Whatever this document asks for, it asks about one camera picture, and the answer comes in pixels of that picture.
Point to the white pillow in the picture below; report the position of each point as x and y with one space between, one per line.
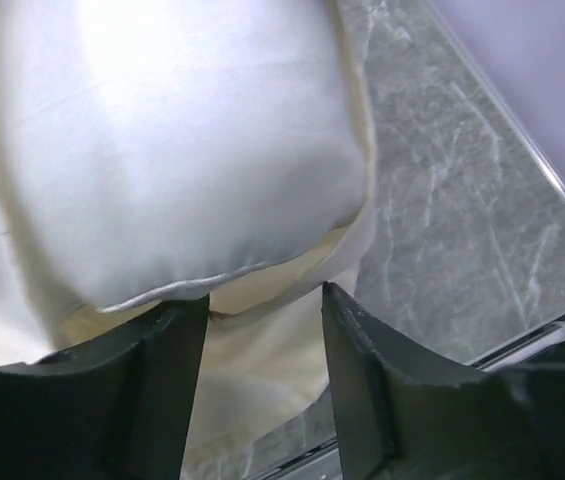
156 149

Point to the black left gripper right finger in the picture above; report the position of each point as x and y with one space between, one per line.
403 411

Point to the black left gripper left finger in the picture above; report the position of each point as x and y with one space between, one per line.
115 407

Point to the aluminium right side rail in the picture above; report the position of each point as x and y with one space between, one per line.
517 51

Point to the aluminium front mounting rail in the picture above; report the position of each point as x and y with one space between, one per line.
321 461

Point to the cream satin pillowcase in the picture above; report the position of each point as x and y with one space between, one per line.
263 359

